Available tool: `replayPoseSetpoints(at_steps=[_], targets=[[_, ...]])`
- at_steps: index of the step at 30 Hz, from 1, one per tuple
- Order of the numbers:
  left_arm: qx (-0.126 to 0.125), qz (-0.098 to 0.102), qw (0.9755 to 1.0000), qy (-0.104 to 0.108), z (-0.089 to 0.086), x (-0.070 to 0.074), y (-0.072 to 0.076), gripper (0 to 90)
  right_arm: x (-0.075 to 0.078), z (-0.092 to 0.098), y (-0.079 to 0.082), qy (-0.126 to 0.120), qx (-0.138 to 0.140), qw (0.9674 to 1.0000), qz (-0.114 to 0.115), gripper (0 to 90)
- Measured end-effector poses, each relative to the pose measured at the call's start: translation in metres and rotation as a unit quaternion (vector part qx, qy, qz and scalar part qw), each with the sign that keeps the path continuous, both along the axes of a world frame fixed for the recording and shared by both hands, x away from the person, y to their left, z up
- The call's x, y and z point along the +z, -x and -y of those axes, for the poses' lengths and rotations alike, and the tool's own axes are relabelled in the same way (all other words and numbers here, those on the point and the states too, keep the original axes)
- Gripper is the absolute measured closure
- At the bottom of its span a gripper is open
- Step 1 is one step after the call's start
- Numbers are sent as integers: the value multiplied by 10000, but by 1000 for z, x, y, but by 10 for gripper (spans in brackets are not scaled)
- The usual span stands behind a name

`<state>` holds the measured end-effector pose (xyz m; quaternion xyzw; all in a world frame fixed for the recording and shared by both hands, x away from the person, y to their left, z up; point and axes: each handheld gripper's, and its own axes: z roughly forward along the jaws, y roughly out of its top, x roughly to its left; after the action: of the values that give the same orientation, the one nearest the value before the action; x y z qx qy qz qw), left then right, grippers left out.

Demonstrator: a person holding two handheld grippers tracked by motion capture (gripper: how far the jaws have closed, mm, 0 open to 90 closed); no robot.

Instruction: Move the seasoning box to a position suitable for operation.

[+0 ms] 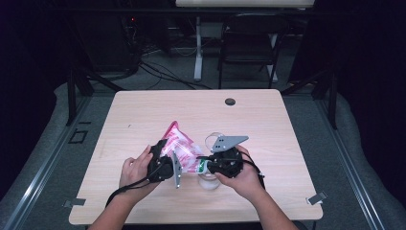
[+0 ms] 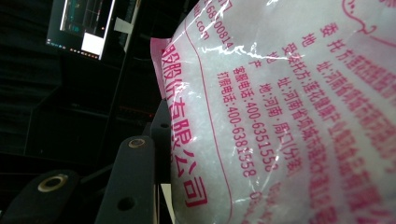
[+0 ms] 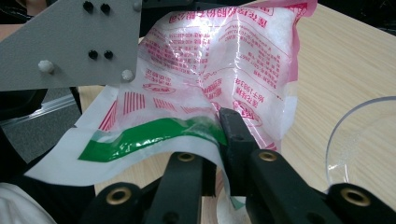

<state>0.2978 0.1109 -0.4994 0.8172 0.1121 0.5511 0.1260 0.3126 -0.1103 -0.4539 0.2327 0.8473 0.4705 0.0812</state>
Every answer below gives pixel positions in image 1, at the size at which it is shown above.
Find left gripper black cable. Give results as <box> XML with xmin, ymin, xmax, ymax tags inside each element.
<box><xmin>104</xmin><ymin>172</ymin><xmax>161</xmax><ymax>209</ymax></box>

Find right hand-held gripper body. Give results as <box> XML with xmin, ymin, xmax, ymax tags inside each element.
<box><xmin>208</xmin><ymin>135</ymin><xmax>250</xmax><ymax>179</ymax></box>

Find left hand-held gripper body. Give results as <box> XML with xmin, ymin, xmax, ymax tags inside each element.
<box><xmin>147</xmin><ymin>145</ymin><xmax>183</xmax><ymax>190</ymax></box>

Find clear glass jar with handle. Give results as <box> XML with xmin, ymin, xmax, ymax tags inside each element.
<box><xmin>198</xmin><ymin>131</ymin><xmax>224</xmax><ymax>191</ymax></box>

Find pink and clear plastic bag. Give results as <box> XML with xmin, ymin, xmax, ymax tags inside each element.
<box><xmin>161</xmin><ymin>120</ymin><xmax>210</xmax><ymax>175</ymax></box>

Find grey metal floor rail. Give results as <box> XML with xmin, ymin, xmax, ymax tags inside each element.
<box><xmin>314</xmin><ymin>97</ymin><xmax>387</xmax><ymax>230</ymax></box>
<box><xmin>3</xmin><ymin>97</ymin><xmax>89</xmax><ymax>230</ymax></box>

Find black folding chair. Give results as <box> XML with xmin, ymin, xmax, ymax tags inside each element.
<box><xmin>217</xmin><ymin>12</ymin><xmax>290</xmax><ymax>90</ymax></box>

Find black floor cables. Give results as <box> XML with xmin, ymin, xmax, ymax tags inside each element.
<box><xmin>138</xmin><ymin>60</ymin><xmax>213</xmax><ymax>91</ymax></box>

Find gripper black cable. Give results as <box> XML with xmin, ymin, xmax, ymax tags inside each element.
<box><xmin>238</xmin><ymin>151</ymin><xmax>266</xmax><ymax>190</ymax></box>
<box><xmin>104</xmin><ymin>172</ymin><xmax>161</xmax><ymax>209</ymax></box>

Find black equipment cabinet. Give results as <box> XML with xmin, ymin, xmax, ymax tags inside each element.
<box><xmin>79</xmin><ymin>12</ymin><xmax>139</xmax><ymax>73</ymax></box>

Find white table leg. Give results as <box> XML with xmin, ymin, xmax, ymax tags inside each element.
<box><xmin>267</xmin><ymin>33</ymin><xmax>279</xmax><ymax>83</ymax></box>
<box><xmin>193</xmin><ymin>15</ymin><xmax>204</xmax><ymax>81</ymax></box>

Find black metal stand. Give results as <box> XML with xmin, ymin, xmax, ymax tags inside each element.
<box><xmin>281</xmin><ymin>63</ymin><xmax>339</xmax><ymax>130</ymax></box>
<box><xmin>65</xmin><ymin>63</ymin><xmax>125</xmax><ymax>127</ymax></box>

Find grey box under background table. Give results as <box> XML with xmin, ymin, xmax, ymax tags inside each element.
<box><xmin>200</xmin><ymin>22</ymin><xmax>223</xmax><ymax>39</ymax></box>

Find grey metal table clip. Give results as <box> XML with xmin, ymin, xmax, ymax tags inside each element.
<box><xmin>62</xmin><ymin>197</ymin><xmax>87</xmax><ymax>209</ymax></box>
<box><xmin>305</xmin><ymin>191</ymin><xmax>328</xmax><ymax>206</ymax></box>

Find person's left hand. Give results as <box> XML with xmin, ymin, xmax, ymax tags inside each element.
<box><xmin>119</xmin><ymin>144</ymin><xmax>161</xmax><ymax>196</ymax></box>

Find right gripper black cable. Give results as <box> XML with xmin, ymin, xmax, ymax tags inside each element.
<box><xmin>238</xmin><ymin>151</ymin><xmax>266</xmax><ymax>190</ymax></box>

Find person's right hand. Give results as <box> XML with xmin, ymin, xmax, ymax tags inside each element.
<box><xmin>214</xmin><ymin>145</ymin><xmax>264</xmax><ymax>200</ymax></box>

